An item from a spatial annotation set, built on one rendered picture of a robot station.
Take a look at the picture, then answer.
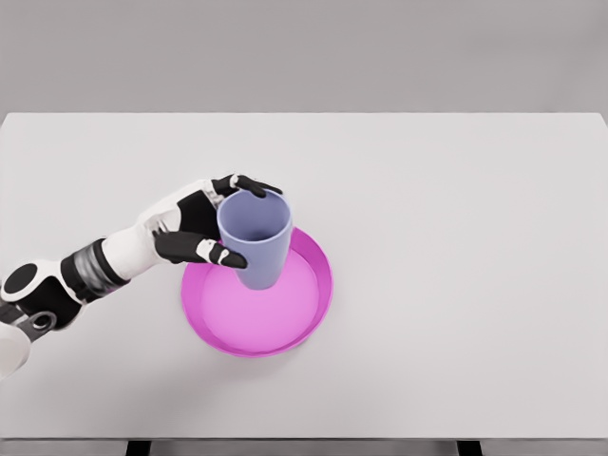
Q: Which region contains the pink round plate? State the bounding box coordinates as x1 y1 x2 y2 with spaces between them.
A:
180 226 334 359

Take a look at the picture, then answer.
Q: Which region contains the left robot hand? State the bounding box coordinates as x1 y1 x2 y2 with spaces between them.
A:
134 174 285 271

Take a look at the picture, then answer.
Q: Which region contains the lavender plastic cup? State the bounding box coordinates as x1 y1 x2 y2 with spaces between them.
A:
216 189 292 292

